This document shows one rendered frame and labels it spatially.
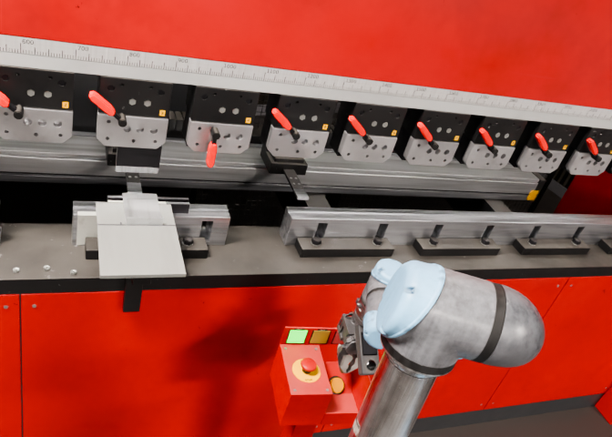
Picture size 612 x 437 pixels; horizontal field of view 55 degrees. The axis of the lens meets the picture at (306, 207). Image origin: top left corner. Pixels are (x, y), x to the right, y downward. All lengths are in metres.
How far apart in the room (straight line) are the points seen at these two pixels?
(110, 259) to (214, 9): 0.58
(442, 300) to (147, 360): 1.08
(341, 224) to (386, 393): 0.86
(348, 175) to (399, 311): 1.17
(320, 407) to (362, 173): 0.81
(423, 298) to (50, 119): 0.89
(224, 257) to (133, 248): 0.31
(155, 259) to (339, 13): 0.68
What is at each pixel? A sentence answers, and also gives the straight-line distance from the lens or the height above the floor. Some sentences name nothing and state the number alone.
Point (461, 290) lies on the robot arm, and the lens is 0.83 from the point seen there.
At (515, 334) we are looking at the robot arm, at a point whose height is 1.39.
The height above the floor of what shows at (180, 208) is 0.99.
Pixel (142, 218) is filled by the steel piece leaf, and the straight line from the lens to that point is 1.44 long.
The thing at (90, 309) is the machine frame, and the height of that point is 0.77.
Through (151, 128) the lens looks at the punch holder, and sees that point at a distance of 1.40.
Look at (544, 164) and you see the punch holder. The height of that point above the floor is 1.21.
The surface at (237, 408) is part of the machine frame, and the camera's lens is 2.00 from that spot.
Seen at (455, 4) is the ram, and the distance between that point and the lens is 1.50.
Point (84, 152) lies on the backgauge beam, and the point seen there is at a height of 0.98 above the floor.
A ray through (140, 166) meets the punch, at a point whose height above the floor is 1.10.
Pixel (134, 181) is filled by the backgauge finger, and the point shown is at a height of 1.00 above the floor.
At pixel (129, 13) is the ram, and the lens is 1.28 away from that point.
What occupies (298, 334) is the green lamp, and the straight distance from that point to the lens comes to 1.52.
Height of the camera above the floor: 1.88
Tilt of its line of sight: 32 degrees down
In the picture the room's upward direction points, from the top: 17 degrees clockwise
